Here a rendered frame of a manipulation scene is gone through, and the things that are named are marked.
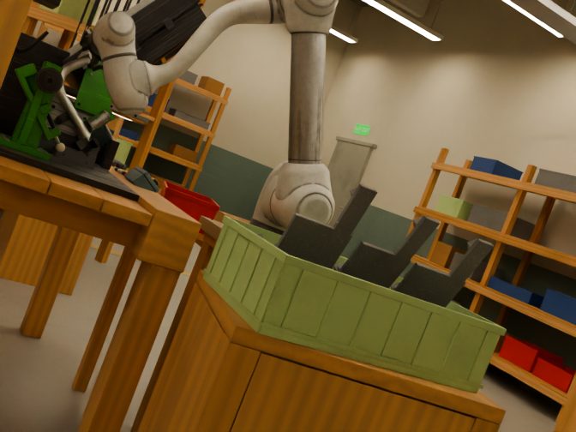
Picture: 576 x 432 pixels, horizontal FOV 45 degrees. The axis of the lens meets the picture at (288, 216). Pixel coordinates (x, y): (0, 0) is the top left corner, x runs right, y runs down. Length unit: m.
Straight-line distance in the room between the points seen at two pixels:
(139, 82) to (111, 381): 0.85
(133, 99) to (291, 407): 1.02
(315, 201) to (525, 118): 7.07
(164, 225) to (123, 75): 0.45
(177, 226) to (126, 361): 0.40
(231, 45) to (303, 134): 10.21
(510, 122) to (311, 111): 7.13
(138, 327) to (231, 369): 0.61
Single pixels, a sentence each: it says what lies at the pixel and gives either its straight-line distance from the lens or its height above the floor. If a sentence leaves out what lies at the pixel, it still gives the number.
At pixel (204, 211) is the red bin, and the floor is 0.88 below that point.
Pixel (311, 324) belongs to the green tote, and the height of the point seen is 0.84.
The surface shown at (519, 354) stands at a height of 0.37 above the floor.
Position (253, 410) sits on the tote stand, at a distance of 1.49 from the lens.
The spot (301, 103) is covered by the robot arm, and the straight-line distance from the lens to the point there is 2.03.
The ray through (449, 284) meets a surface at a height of 1.01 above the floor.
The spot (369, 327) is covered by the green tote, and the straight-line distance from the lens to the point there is 1.53.
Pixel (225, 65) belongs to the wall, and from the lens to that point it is 12.17.
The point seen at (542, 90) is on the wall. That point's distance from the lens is 8.93.
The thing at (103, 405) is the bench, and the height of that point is 0.33.
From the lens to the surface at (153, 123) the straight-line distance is 5.44.
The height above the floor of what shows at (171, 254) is 0.79.
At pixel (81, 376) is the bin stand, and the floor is 0.06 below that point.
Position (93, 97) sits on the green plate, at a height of 1.13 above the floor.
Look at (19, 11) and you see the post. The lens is 1.84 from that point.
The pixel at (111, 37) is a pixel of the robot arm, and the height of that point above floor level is 1.29.
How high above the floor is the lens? 1.09
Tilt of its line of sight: 2 degrees down
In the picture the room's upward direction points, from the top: 21 degrees clockwise
